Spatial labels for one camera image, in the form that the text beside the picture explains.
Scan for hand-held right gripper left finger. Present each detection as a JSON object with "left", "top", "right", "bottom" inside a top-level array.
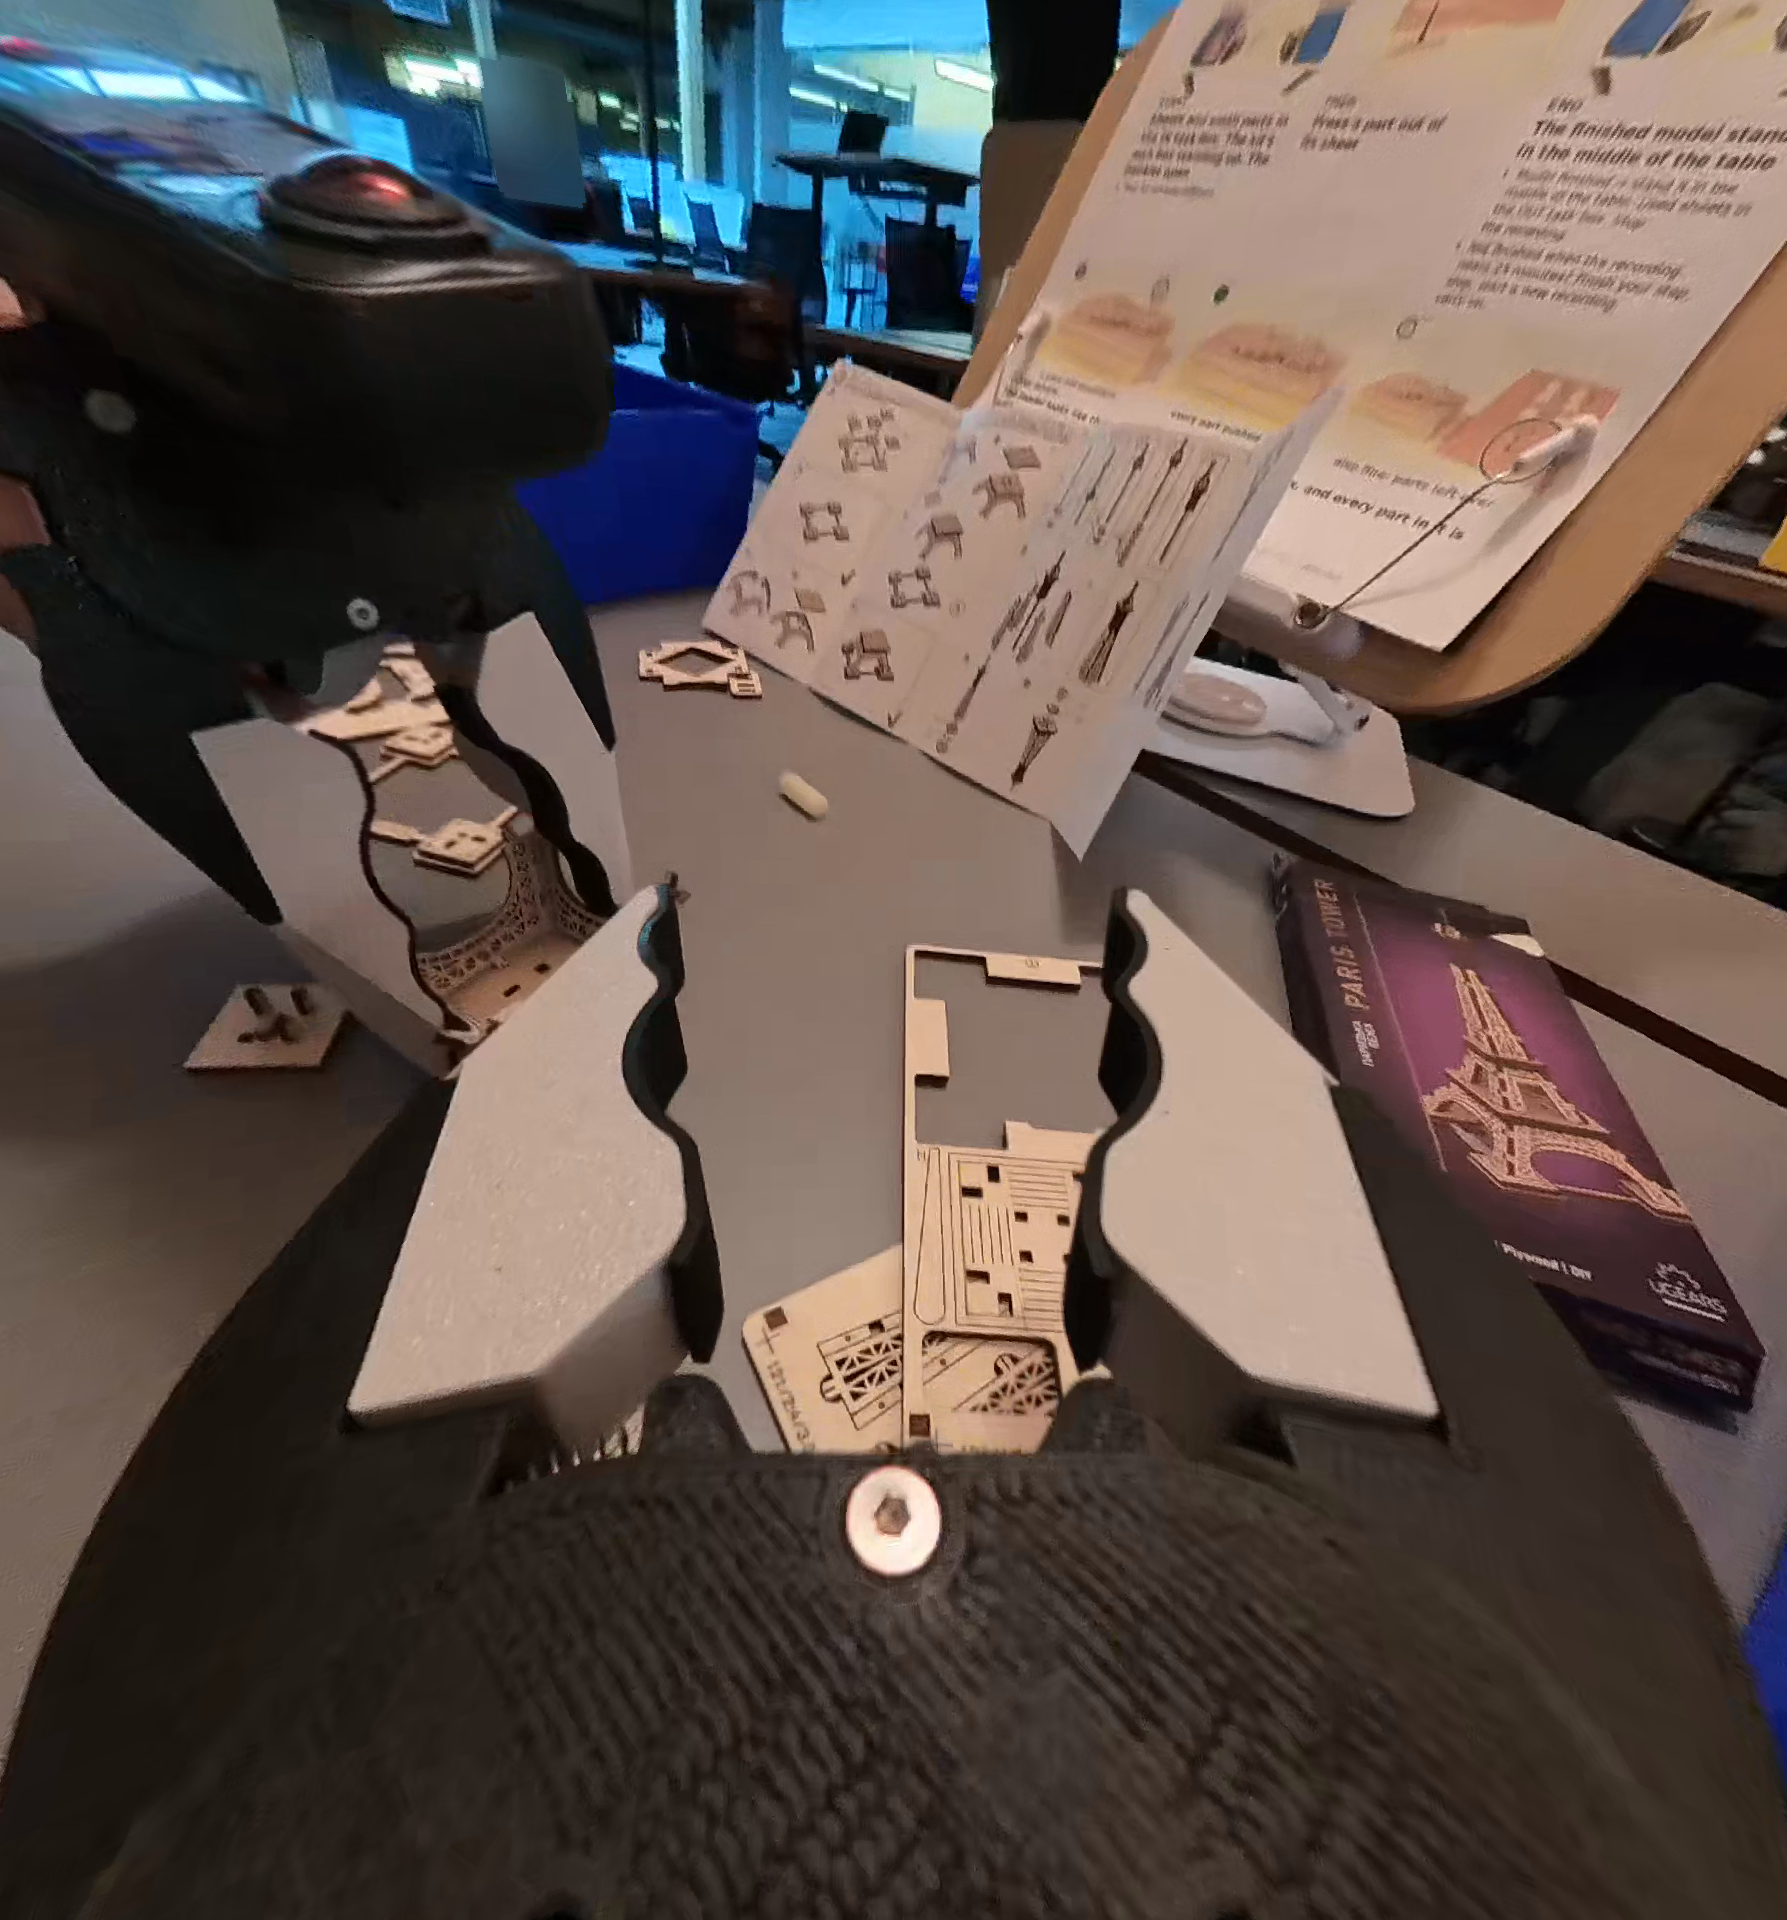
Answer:
[{"left": 346, "top": 882, "right": 726, "bottom": 1457}]

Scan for wire page holder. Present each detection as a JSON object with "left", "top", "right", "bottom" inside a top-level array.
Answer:
[{"left": 1289, "top": 412, "right": 1603, "bottom": 629}]

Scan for dark bags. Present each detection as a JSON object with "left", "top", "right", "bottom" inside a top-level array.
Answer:
[{"left": 1433, "top": 673, "right": 1787, "bottom": 931}]

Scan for purple puzzle box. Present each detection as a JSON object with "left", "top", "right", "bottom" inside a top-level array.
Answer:
[{"left": 1271, "top": 851, "right": 1767, "bottom": 1416}]

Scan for small square wooden plate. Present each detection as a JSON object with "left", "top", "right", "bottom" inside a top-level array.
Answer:
[{"left": 184, "top": 982, "right": 350, "bottom": 1073}]

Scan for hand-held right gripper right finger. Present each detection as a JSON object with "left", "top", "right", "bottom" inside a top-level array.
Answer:
[{"left": 1061, "top": 884, "right": 1441, "bottom": 1450}]

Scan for wooden-edged table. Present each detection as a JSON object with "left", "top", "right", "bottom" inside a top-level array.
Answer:
[{"left": 804, "top": 321, "right": 978, "bottom": 399}]

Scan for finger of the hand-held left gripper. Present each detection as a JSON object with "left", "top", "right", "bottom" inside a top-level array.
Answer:
[
  {"left": 436, "top": 606, "right": 636, "bottom": 911},
  {"left": 192, "top": 716, "right": 478, "bottom": 1077}
]

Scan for folded assembly booklet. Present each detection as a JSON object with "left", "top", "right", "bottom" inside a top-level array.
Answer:
[{"left": 702, "top": 359, "right": 1345, "bottom": 859}]

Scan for grey desk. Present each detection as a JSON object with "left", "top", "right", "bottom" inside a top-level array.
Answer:
[{"left": 0, "top": 433, "right": 1787, "bottom": 1920}]

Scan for plywood sheet with rectangular cutout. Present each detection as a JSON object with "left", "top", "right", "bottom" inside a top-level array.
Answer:
[{"left": 900, "top": 943, "right": 1119, "bottom": 1457}]

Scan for blue plastic bin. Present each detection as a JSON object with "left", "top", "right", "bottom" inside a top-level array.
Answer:
[{"left": 518, "top": 359, "right": 768, "bottom": 609}]

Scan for printed instruction sheet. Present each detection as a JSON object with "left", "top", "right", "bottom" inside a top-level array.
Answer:
[{"left": 984, "top": 0, "right": 1787, "bottom": 654}]

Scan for four-square wooden frame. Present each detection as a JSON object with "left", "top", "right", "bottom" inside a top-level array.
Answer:
[{"left": 360, "top": 720, "right": 524, "bottom": 882}]

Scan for black standing desk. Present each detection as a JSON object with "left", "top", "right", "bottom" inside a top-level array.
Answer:
[{"left": 774, "top": 146, "right": 985, "bottom": 227}]

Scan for black office chair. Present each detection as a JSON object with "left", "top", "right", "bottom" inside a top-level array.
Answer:
[{"left": 878, "top": 210, "right": 980, "bottom": 335}]

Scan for diamond wooden frame piece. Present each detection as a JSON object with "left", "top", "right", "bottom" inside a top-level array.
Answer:
[{"left": 638, "top": 635, "right": 764, "bottom": 707}]

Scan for wooden tower base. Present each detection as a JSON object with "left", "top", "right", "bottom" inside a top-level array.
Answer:
[{"left": 410, "top": 832, "right": 610, "bottom": 1048}]

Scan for instruction sheet on wooden stand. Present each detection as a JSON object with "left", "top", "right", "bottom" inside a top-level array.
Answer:
[{"left": 960, "top": 0, "right": 1787, "bottom": 824}]

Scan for plywood sheet with lattice parts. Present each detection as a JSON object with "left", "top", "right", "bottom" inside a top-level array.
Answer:
[{"left": 744, "top": 1243, "right": 910, "bottom": 1457}]

